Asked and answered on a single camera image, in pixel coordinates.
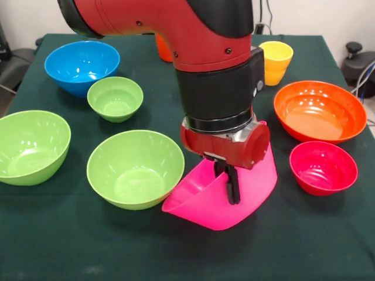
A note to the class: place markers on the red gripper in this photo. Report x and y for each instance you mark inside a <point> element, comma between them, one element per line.
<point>211,145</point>

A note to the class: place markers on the pink plastic bowl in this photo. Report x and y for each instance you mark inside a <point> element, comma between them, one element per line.
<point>249,199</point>

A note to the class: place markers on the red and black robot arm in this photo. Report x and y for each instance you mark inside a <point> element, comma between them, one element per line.
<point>175,23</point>

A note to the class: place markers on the large green plastic bowl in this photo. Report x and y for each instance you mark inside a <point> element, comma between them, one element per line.
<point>29,146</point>
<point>134,172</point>

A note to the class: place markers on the small red plastic bowl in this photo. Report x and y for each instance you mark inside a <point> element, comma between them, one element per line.
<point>323,169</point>

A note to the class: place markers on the yellow plastic cup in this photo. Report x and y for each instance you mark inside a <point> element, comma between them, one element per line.
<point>275,77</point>
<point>278,55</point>

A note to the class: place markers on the orange plastic bowl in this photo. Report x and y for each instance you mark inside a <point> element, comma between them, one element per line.
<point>319,114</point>

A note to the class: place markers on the dark green tablecloth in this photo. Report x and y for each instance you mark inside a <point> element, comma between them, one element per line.
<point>117,248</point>

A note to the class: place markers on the small green plastic bowl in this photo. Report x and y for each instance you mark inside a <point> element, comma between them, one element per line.
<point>114,102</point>

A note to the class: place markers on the orange plastic cup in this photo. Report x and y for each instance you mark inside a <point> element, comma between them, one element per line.
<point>164,49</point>

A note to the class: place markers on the black power plug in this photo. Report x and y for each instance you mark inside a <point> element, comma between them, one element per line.
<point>259,28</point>

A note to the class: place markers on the black equipment base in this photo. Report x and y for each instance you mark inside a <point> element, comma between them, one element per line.
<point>356,65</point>

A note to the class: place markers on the blue plastic bowl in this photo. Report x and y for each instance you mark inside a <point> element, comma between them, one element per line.
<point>82,64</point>

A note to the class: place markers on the black office chair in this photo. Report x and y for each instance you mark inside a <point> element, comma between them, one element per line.
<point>17,64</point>

